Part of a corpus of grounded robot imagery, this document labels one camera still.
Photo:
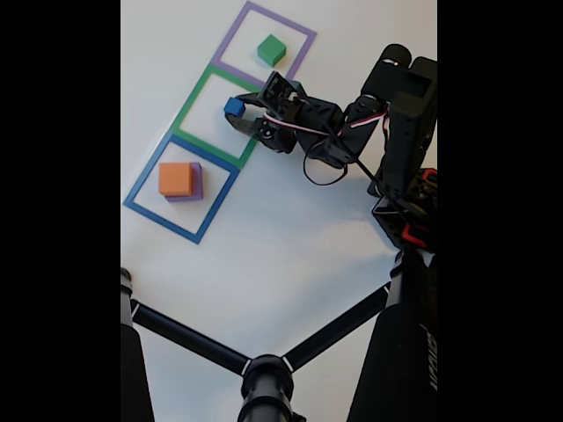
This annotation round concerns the small blue cube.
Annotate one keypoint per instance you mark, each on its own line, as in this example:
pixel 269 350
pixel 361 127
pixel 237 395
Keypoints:
pixel 233 106

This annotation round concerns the green square block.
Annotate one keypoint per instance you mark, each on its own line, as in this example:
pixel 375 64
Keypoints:
pixel 271 49

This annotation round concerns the purple square block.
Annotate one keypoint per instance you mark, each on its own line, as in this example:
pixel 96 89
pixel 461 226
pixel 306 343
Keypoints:
pixel 198 182

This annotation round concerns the orange square block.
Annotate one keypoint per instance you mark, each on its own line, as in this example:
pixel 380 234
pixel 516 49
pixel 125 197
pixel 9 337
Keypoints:
pixel 175 178

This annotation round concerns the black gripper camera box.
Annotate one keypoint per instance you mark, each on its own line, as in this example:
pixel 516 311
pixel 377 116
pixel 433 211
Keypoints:
pixel 281 94

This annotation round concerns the green square frame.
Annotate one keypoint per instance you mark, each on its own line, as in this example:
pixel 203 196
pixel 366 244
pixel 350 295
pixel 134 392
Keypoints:
pixel 187 110

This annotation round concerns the purple square frame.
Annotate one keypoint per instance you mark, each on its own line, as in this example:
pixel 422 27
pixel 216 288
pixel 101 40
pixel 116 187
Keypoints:
pixel 303 48

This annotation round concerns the blue square frame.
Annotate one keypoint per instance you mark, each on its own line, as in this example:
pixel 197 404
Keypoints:
pixel 176 224

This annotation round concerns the black camera tripod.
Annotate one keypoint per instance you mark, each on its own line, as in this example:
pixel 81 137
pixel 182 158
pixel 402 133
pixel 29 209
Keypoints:
pixel 396 351

